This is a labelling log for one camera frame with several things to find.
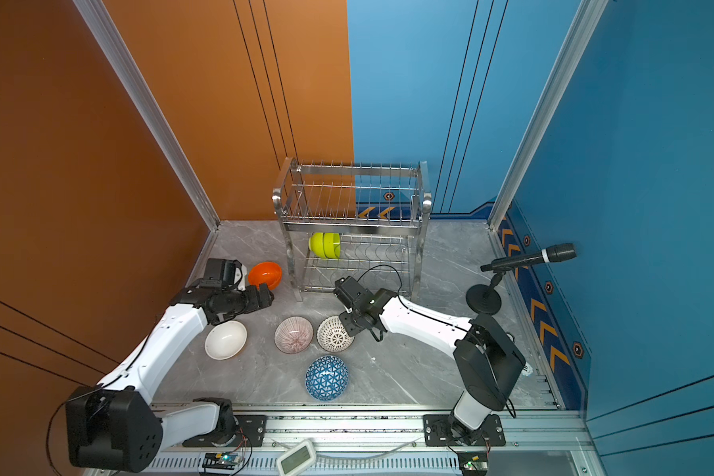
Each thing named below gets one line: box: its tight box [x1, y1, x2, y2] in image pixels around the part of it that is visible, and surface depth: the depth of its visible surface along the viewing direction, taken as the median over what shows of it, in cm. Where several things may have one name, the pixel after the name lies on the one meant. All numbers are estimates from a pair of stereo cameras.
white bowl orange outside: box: [204, 319, 248, 361], surface depth 88 cm
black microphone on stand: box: [466, 242, 578, 316], surface depth 83 cm
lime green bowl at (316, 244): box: [308, 232, 327, 259], surface depth 101 cm
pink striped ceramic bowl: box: [273, 315, 315, 355], surface depth 89 cm
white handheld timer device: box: [276, 438, 317, 476], surface depth 69 cm
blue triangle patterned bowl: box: [304, 355, 350, 402], surface depth 82 cm
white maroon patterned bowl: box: [316, 315, 356, 354], surface depth 89 cm
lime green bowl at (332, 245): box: [323, 232, 342, 259], surface depth 101 cm
